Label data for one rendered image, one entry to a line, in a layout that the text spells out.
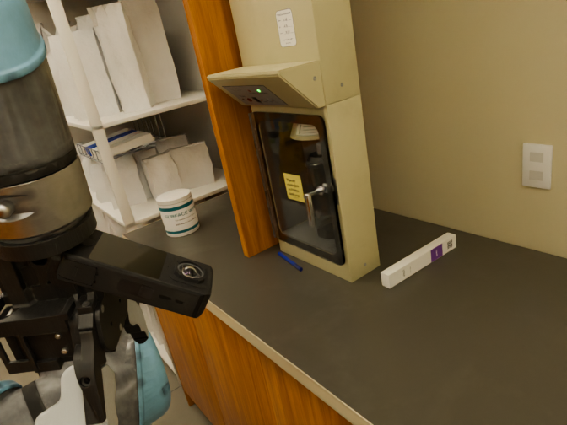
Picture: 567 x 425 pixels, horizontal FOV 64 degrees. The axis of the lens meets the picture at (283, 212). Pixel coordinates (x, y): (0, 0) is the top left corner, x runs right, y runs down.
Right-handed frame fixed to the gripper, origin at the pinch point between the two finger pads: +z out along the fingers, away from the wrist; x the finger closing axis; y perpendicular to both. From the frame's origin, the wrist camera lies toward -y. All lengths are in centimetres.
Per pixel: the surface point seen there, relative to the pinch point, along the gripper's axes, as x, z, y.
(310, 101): -67, -8, -27
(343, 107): -72, -5, -35
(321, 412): -35, 52, -21
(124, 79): -178, 3, 40
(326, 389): -29, 37, -22
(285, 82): -65, -14, -22
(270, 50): -85, -17, -20
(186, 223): -119, 46, 16
